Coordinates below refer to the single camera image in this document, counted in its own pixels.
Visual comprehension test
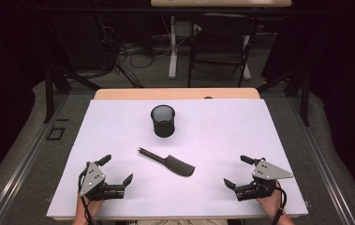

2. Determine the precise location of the black mesh cup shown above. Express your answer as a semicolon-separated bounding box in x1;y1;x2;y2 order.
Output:
150;104;176;139

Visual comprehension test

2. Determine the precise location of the wooden table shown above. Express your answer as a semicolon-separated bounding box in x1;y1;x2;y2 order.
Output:
93;87;261;101

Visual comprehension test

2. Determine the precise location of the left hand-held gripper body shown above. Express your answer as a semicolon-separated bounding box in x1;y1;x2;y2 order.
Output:
78;161;126;202

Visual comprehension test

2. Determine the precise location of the person's left hand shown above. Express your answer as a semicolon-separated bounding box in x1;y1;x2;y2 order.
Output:
76;193;105;220

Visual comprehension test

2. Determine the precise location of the black metal stand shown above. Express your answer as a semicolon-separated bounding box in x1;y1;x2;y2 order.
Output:
43;67;103;124
257;66;311;128

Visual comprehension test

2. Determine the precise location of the white-legged background desk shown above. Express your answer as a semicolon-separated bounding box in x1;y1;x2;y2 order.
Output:
150;0;293;81

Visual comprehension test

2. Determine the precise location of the white table mat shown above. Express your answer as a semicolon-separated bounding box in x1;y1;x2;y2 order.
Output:
46;98;309;220

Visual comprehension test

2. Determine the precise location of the person's right hand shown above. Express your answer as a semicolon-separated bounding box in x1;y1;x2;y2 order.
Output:
256;182;285;219

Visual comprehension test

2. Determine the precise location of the aluminium floor rail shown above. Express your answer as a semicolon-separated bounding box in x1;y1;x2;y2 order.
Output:
0;93;70;225
287;95;355;225

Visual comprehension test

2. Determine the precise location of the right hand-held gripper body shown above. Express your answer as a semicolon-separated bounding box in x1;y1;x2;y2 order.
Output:
234;157;294;202

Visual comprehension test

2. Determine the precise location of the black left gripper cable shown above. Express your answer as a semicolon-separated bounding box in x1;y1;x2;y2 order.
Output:
78;170;96;225

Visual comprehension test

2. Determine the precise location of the black folding chair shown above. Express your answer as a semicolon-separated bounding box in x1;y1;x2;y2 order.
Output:
186;12;259;89

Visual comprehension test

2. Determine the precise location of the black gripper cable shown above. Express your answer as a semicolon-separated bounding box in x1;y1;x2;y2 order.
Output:
271;180;288;225
78;170;96;225

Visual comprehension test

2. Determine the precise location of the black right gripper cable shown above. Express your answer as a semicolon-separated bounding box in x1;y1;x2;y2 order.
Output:
271;180;288;225

